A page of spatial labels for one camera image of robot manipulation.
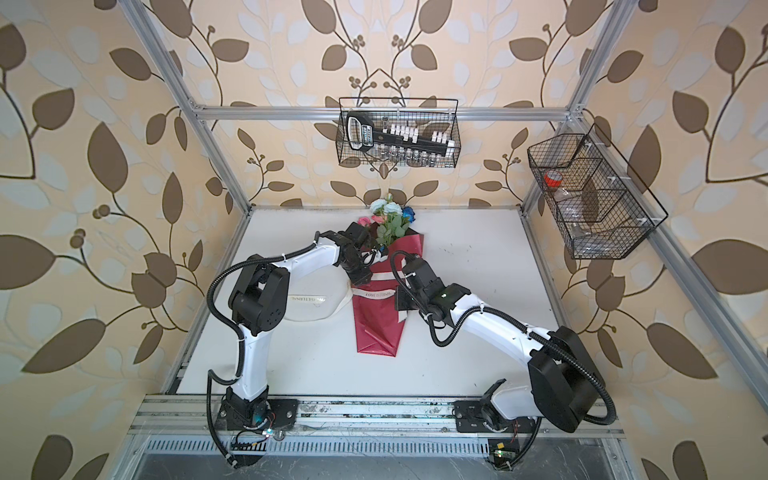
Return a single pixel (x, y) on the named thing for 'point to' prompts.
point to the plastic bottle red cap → (553, 180)
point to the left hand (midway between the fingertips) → (367, 271)
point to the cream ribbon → (323, 293)
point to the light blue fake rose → (380, 205)
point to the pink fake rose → (378, 219)
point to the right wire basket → (603, 208)
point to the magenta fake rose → (365, 221)
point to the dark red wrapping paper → (379, 323)
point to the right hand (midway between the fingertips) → (397, 297)
